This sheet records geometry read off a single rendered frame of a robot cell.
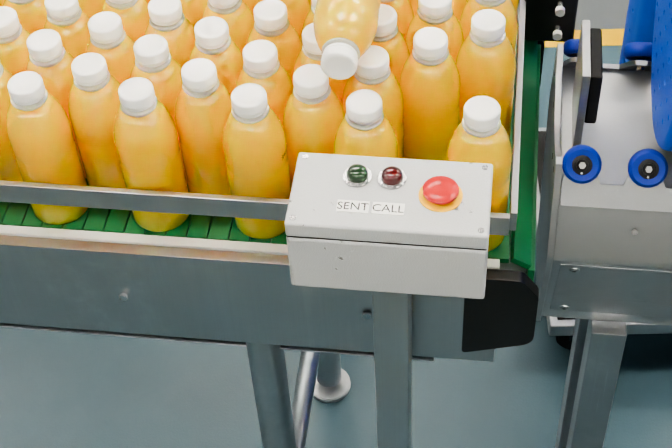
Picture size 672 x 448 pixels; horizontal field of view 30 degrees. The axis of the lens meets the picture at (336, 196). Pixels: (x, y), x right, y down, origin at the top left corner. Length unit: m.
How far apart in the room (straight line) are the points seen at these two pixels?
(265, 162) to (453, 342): 0.34
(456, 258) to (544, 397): 1.21
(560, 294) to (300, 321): 0.35
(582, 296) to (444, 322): 0.24
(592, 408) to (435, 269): 0.69
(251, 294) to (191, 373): 0.98
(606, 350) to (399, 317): 0.47
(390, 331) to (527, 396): 1.05
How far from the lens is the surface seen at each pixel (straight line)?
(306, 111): 1.38
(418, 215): 1.23
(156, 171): 1.43
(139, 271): 1.52
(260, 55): 1.40
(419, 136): 1.47
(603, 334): 1.75
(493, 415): 2.40
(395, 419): 1.55
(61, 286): 1.58
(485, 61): 1.45
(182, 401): 2.45
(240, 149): 1.37
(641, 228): 1.53
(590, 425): 1.93
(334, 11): 1.36
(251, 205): 1.42
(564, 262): 1.56
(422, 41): 1.41
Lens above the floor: 2.02
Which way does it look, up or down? 48 degrees down
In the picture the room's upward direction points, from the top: 4 degrees counter-clockwise
